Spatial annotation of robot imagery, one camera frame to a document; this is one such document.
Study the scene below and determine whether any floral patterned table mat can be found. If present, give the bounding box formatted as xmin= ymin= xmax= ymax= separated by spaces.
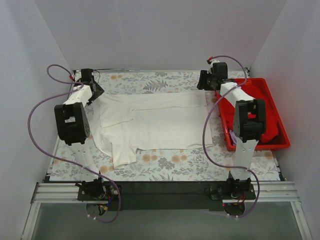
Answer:
xmin=47 ymin=71 xmax=280 ymax=182

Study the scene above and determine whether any red t-shirt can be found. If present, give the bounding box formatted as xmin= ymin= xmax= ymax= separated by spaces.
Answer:
xmin=219 ymin=79 xmax=280 ymax=145

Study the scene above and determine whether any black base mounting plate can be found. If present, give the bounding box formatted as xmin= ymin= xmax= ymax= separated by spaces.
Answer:
xmin=75 ymin=180 xmax=258 ymax=212

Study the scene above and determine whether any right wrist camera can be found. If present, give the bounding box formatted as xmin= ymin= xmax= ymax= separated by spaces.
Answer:
xmin=207 ymin=56 xmax=220 ymax=74

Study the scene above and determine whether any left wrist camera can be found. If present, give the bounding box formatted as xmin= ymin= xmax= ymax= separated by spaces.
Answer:
xmin=69 ymin=70 xmax=82 ymax=82

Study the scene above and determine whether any red plastic bin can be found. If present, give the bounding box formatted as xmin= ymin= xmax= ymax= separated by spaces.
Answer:
xmin=218 ymin=78 xmax=290 ymax=152

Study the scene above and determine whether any aluminium frame rail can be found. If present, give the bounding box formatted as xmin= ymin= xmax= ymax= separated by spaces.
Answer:
xmin=21 ymin=181 xmax=312 ymax=240

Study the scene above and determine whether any white t-shirt with robot print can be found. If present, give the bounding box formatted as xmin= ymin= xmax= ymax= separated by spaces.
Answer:
xmin=89 ymin=90 xmax=213 ymax=169

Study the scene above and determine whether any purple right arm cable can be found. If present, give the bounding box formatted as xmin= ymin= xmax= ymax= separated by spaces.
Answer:
xmin=201 ymin=55 xmax=260 ymax=220

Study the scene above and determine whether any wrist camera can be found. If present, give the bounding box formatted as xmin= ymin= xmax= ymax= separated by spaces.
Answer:
xmin=69 ymin=70 xmax=82 ymax=82
xmin=207 ymin=56 xmax=220 ymax=74

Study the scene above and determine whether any lavender t-shirt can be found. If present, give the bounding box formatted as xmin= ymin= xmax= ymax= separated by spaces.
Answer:
xmin=229 ymin=129 xmax=238 ymax=146

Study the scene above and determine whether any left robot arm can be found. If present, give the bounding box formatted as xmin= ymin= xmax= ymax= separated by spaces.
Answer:
xmin=54 ymin=68 xmax=107 ymax=200

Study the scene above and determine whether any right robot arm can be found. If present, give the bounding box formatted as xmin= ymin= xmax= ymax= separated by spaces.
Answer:
xmin=197 ymin=59 xmax=267 ymax=199

